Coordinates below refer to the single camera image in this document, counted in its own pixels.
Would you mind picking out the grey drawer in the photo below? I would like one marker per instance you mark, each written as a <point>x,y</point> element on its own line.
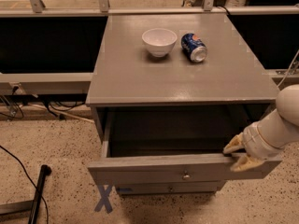
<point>171,144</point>
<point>170,188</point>

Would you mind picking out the blue soda can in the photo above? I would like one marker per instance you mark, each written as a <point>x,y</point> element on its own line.
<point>193,47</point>

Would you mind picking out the grey bottom drawer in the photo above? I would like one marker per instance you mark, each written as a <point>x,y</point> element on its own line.
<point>170,188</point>

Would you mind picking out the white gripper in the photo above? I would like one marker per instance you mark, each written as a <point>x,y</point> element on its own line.
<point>252,141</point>

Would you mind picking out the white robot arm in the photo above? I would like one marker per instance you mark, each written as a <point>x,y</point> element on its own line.
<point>284,119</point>

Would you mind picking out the blue tape cross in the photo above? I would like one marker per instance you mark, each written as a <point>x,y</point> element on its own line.
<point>104,202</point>

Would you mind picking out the grey top drawer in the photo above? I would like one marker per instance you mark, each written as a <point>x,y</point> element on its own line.
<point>171,144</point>

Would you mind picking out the grey drawer cabinet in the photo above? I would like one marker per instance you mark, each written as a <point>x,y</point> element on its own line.
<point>126,75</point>

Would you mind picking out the white bowl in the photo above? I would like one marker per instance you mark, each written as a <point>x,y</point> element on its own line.
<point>159,41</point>

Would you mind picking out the grey railing beam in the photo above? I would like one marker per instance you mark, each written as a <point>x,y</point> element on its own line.
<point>46,83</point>

